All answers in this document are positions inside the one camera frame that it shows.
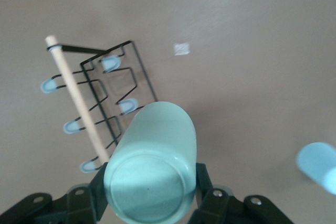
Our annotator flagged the black wire cup holder rack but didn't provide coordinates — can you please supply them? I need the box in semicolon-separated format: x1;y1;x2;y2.
40;35;160;174

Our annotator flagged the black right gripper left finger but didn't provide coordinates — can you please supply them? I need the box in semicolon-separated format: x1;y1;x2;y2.
0;163;117;224

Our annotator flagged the mint green plastic cup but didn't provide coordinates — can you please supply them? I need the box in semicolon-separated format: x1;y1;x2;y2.
103;101;197;223

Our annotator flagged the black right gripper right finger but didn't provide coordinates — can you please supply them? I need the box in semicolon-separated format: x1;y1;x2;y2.
187;163;295;224

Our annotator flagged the small square tape mark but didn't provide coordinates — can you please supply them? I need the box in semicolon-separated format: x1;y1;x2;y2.
173;42;191;57

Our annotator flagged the light blue plastic cup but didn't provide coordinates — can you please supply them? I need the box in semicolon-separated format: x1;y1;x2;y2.
295;142;336;196

